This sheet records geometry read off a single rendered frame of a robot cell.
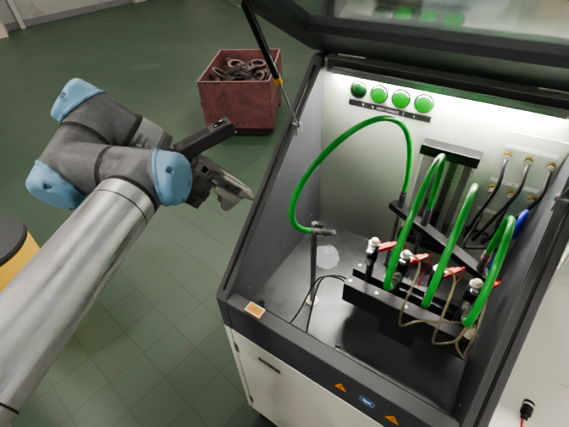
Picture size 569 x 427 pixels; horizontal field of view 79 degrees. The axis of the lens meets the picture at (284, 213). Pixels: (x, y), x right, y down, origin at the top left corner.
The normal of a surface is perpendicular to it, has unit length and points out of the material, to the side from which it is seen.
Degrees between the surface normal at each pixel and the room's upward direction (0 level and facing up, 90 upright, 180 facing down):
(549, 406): 0
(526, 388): 0
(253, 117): 90
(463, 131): 90
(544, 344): 76
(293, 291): 0
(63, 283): 47
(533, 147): 90
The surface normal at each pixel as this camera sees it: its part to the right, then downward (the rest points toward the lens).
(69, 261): 0.49, -0.53
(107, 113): 0.71, -0.09
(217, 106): -0.09, 0.68
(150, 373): -0.04, -0.73
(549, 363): -0.54, 0.40
